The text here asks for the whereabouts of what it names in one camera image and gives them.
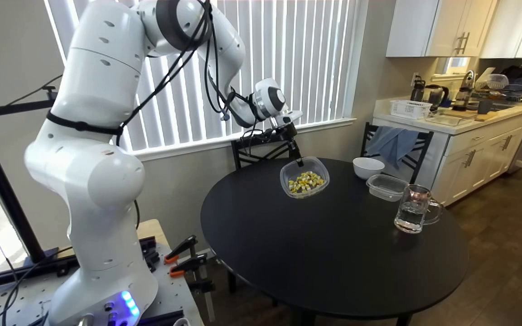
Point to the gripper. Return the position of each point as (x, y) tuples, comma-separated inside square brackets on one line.
[(284, 132)]

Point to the clear plastic lunchbox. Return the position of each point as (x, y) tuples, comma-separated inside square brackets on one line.
[(287, 179)]

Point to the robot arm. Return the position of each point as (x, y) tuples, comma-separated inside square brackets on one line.
[(102, 149)]

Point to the black chair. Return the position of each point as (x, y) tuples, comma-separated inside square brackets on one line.
[(243, 156), (424, 149)]

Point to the heap of yellow food pieces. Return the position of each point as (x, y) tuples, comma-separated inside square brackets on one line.
[(306, 182)]

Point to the window with vertical blinds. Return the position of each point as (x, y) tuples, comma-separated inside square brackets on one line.
[(297, 59)]

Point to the white bowl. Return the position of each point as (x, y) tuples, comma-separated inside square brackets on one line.
[(367, 168)]

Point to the blue cloth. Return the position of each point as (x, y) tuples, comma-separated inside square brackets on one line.
[(392, 142)]

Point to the clear plastic lid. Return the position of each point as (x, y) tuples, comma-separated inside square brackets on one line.
[(385, 186)]

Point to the white plastic basket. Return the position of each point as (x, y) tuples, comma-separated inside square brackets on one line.
[(409, 108)]

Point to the black bottle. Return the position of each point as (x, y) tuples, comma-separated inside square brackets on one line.
[(418, 90)]

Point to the glass mug with water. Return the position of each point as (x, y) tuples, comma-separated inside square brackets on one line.
[(413, 213)]

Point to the black and orange clamp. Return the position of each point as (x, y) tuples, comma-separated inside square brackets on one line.
[(181, 248), (193, 267)]

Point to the electric kettle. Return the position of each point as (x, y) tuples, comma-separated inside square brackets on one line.
[(435, 96)]

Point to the clear tray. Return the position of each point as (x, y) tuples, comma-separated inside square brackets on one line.
[(444, 119)]

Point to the coffee maker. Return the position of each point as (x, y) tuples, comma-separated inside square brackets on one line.
[(462, 93)]

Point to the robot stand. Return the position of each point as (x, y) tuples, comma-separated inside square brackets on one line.
[(177, 290)]

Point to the white kitchen counter cabinets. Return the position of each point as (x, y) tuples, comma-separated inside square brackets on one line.
[(474, 154)]

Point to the dish rack with dishes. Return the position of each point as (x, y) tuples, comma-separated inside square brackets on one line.
[(510, 83)]

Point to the black stand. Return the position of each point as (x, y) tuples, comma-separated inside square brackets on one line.
[(2, 190)]

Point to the wall socket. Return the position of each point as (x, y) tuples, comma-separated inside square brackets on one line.
[(414, 79)]

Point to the white wall cabinets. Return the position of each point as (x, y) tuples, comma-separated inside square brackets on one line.
[(433, 27)]

